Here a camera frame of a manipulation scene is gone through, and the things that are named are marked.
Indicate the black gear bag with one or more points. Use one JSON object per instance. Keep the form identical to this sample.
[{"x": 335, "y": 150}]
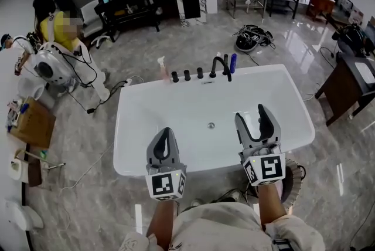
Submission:
[{"x": 351, "y": 37}]

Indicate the person's white clothing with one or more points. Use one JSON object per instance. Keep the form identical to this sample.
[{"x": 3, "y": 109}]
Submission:
[{"x": 222, "y": 229}]

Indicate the woven basket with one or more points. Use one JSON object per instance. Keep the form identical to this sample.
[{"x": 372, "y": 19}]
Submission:
[{"x": 296, "y": 185}]

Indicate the brown cardboard box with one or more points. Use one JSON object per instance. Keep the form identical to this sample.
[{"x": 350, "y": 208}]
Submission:
[{"x": 35, "y": 123}]

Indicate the black bathtub faucet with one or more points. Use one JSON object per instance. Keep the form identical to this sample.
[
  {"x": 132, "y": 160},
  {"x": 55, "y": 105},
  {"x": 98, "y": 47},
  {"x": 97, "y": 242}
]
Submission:
[{"x": 217, "y": 63}]

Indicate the white bathtub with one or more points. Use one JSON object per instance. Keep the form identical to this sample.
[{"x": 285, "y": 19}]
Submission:
[{"x": 187, "y": 109}]

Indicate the person's left forearm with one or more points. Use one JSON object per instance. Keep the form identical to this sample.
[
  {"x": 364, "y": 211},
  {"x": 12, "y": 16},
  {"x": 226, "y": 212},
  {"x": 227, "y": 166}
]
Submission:
[{"x": 162, "y": 223}]

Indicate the white toilet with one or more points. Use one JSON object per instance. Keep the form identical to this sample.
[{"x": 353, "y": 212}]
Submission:
[{"x": 20, "y": 216}]

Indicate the black equipment pile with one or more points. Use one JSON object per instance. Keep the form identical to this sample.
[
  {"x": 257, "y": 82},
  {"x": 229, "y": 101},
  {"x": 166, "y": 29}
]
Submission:
[{"x": 253, "y": 38}]

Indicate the white bin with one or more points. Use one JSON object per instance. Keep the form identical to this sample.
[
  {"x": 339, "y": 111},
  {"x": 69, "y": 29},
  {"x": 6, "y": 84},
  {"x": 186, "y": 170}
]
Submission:
[{"x": 30, "y": 91}]

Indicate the black hand shower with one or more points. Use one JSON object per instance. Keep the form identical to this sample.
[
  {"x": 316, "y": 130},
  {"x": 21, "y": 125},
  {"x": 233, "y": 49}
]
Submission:
[{"x": 225, "y": 63}]

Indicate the white pad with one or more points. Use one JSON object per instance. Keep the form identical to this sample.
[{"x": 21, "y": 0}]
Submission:
[{"x": 365, "y": 72}]

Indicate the brown wooden cabinet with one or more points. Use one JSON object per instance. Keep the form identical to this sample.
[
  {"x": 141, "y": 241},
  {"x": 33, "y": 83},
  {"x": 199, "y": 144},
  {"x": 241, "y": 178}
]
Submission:
[{"x": 320, "y": 3}]

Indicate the white round device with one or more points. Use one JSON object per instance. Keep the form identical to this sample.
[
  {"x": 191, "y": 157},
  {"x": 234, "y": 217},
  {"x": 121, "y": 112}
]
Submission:
[{"x": 51, "y": 66}]

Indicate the black faucet knob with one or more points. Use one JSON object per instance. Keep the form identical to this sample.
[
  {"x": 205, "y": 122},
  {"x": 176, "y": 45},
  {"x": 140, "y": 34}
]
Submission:
[
  {"x": 187, "y": 75},
  {"x": 175, "y": 77},
  {"x": 200, "y": 73}
]

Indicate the person's shoe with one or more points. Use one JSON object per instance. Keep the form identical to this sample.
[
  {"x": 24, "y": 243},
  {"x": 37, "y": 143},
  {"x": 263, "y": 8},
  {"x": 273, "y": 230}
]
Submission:
[
  {"x": 233, "y": 195},
  {"x": 197, "y": 203}
]

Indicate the person's right forearm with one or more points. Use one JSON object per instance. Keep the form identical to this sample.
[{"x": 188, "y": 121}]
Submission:
[{"x": 271, "y": 206}]

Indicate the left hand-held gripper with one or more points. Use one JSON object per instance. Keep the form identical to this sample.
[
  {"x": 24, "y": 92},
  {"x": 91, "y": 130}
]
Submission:
[{"x": 165, "y": 182}]

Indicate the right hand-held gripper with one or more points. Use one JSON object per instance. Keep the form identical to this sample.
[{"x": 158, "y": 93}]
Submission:
[{"x": 268, "y": 169}]

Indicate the white chair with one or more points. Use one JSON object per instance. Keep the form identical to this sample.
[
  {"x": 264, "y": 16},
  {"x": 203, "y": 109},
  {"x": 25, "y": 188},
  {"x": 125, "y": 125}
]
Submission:
[{"x": 93, "y": 21}]

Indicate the marble vanity cabinet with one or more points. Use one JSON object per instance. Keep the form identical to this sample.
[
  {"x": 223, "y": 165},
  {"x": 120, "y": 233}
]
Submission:
[{"x": 190, "y": 0}]

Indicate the blue bottle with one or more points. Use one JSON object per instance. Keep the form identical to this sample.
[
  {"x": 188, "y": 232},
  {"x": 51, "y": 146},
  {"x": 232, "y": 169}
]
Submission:
[{"x": 233, "y": 63}]

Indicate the metal bathtub drain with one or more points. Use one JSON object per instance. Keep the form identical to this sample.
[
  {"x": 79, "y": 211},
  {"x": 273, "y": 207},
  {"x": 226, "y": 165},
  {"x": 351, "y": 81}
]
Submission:
[{"x": 211, "y": 125}]

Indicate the dark brown desk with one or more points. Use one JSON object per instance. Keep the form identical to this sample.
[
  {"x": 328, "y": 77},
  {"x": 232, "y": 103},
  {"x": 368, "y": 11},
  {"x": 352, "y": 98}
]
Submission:
[{"x": 342, "y": 88}]

